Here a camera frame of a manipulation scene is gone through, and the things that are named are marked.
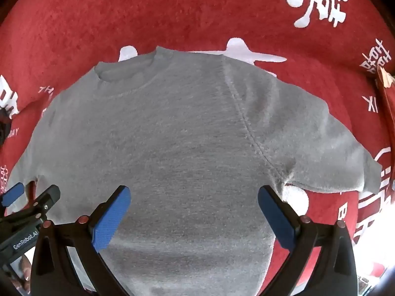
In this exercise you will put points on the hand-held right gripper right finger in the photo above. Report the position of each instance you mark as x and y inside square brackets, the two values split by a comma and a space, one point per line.
[274, 219]

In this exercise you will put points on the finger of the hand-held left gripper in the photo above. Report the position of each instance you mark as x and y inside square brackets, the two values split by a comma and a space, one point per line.
[47, 197]
[12, 192]

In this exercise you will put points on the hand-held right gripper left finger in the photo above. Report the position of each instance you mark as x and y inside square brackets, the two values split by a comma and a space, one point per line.
[109, 222]

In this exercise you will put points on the grey sweatshirt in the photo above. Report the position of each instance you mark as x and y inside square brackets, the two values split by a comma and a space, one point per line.
[185, 145]

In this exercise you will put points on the red cushion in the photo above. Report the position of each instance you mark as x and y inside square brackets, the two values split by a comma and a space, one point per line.
[387, 104]

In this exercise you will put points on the red printed blanket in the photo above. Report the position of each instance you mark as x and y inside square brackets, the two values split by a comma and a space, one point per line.
[185, 12]

